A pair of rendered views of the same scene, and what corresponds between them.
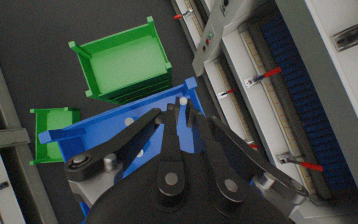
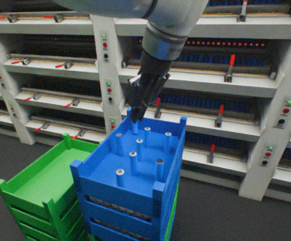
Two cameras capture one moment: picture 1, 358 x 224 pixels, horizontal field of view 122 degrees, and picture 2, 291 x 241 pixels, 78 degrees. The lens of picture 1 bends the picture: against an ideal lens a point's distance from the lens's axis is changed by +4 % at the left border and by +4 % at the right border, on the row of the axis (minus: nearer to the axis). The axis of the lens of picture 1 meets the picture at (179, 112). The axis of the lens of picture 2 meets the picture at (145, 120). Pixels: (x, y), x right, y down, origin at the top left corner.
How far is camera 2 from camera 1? 0.49 m
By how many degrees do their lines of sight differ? 57
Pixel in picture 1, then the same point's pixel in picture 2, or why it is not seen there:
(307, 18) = not seen: hidden behind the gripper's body
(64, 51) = not seen: outside the picture
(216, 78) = not seen: hidden behind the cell
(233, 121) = (185, 155)
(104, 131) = (102, 174)
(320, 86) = (171, 85)
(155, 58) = (83, 157)
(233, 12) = (117, 99)
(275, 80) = (165, 105)
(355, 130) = (192, 82)
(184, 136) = (156, 142)
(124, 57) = (53, 174)
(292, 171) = (231, 125)
